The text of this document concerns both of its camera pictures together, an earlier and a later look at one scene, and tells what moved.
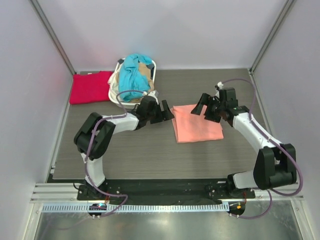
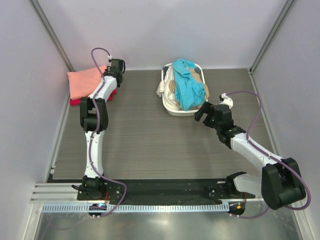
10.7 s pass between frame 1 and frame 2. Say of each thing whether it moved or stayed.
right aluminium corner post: stayed
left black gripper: moved
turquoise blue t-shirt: moved
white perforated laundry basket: moved
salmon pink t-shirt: moved
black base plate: stayed
